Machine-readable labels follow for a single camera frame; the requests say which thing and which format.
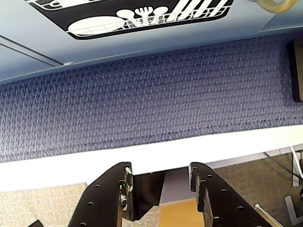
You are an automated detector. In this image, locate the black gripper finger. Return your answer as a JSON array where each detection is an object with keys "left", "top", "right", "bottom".
[
  {"left": 187, "top": 162, "right": 271, "bottom": 227},
  {"left": 68, "top": 161, "right": 134, "bottom": 227}
]

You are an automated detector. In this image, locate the blue toy kitchen cabinet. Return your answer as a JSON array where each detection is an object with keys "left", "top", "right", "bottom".
[{"left": 0, "top": 0, "right": 303, "bottom": 84}]

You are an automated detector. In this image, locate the yellow wooden box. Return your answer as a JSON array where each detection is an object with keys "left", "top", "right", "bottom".
[{"left": 159, "top": 198, "right": 205, "bottom": 227}]

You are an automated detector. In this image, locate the silver metal rod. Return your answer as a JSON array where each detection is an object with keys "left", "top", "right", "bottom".
[{"left": 254, "top": 203, "right": 279, "bottom": 227}]

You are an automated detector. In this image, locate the blue woven mat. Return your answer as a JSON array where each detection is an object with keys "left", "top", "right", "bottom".
[{"left": 0, "top": 33, "right": 303, "bottom": 164}]

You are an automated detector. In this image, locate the black flat box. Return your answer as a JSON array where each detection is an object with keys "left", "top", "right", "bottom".
[{"left": 287, "top": 39, "right": 303, "bottom": 103}]

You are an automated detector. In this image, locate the black dish rack sticker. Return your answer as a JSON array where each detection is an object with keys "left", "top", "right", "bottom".
[{"left": 25, "top": 0, "right": 235, "bottom": 40}]

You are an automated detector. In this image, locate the grey angled bracket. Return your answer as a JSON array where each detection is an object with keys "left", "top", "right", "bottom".
[{"left": 284, "top": 195, "right": 303, "bottom": 227}]

